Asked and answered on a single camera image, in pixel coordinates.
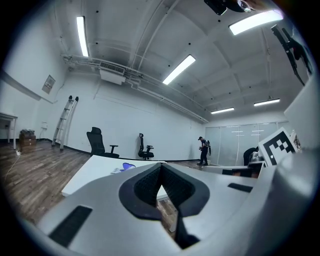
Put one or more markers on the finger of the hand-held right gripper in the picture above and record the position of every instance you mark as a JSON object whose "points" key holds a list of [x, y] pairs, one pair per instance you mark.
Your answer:
{"points": [[232, 167], [240, 173]]}

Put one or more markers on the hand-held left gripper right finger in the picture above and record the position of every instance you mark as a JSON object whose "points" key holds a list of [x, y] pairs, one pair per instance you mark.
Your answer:
{"points": [[220, 200]]}

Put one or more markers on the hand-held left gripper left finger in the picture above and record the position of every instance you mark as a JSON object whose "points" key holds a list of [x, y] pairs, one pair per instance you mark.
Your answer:
{"points": [[107, 207]]}

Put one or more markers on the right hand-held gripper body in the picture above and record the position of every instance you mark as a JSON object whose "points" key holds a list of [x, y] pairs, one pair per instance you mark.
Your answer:
{"points": [[277, 146]]}

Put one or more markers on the blue object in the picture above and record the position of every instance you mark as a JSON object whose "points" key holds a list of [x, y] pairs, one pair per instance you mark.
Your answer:
{"points": [[127, 166]]}

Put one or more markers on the person's right forearm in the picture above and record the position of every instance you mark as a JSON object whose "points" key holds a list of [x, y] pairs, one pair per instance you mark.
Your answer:
{"points": [[305, 112]]}

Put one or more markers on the frosted glass partition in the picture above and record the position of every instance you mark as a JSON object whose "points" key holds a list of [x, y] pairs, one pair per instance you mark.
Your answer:
{"points": [[225, 142]]}

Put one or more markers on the white table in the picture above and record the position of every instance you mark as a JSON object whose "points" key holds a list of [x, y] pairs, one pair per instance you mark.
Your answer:
{"points": [[100, 170]]}

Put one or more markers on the ceiling light strip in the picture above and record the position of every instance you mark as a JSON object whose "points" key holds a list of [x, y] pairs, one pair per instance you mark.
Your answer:
{"points": [[222, 110], [82, 37], [255, 22], [266, 102], [178, 70]]}

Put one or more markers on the black wide-back office chair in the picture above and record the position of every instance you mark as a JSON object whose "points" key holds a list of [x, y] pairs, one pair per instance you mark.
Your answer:
{"points": [[97, 143]]}

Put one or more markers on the black slim-back office chair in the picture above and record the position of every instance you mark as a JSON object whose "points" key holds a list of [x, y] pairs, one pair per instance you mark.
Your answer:
{"points": [[143, 150]]}

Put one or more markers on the aluminium ladder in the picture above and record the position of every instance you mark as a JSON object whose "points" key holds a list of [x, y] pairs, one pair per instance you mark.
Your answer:
{"points": [[63, 122]]}

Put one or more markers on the brown cardboard box stack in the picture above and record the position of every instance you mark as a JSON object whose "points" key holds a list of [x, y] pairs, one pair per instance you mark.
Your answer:
{"points": [[27, 142]]}

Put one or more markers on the white power strip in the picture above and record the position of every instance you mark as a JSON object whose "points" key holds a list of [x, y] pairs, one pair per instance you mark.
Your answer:
{"points": [[18, 152]]}

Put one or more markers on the white air conditioner unit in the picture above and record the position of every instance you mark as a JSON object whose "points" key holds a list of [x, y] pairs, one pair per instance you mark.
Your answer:
{"points": [[112, 73]]}

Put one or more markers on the small white desk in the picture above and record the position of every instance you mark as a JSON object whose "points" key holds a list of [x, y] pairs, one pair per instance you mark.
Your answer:
{"points": [[7, 115]]}

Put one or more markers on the person's eyeglasses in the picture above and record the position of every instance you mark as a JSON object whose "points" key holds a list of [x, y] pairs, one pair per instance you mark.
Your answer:
{"points": [[244, 6]]}

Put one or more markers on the white ceiling pipe run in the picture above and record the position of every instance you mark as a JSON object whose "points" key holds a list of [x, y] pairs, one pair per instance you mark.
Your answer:
{"points": [[82, 60]]}

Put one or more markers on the white wall outlet box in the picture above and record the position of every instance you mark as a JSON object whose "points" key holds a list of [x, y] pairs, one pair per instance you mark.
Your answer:
{"points": [[44, 125]]}

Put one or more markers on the grey wall poster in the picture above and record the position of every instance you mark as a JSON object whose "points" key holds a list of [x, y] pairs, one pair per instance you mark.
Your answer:
{"points": [[48, 84]]}

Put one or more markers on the black head-mounted camera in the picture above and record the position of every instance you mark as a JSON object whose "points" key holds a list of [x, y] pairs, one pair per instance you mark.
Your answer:
{"points": [[216, 6]]}

